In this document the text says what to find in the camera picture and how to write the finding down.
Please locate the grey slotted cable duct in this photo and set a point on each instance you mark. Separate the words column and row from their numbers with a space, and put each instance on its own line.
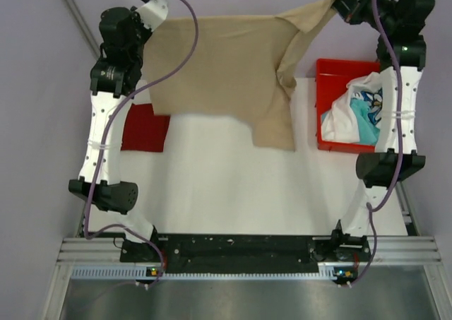
column 147, row 273

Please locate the folded red t-shirt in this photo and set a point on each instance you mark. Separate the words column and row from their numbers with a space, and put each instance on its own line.
column 144, row 131

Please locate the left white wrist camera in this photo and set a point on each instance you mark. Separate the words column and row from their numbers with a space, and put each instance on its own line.
column 153, row 13

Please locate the beige t-shirt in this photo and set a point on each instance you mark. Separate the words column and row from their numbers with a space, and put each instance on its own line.
column 239, row 66

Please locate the teal t-shirt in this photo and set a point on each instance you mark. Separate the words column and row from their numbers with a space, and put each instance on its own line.
column 368, row 121

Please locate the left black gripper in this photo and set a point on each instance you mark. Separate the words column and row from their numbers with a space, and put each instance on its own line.
column 136, row 22

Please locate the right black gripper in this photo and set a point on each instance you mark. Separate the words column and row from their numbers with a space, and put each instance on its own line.
column 350, row 6

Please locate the white printed t-shirt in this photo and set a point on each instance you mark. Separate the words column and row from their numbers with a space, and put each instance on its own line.
column 355, row 117

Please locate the left aluminium corner post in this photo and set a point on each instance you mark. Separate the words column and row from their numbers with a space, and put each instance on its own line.
column 83, row 27

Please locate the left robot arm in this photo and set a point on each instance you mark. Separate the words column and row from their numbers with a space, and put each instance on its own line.
column 113, row 78

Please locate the red plastic bin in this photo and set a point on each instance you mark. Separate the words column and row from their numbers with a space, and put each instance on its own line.
column 332, row 76

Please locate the aluminium frame rail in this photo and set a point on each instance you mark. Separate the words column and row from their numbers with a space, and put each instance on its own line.
column 391, row 251

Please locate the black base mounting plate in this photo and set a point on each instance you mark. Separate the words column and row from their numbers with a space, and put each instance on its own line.
column 190, row 253

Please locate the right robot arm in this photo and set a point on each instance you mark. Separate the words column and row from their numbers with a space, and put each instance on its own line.
column 402, row 53

